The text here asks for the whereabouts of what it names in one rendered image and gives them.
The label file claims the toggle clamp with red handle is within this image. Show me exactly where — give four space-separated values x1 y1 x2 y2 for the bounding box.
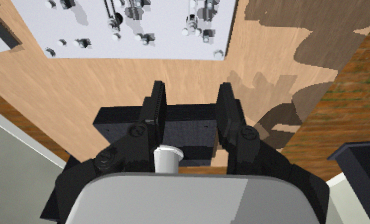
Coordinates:
102 0 123 32

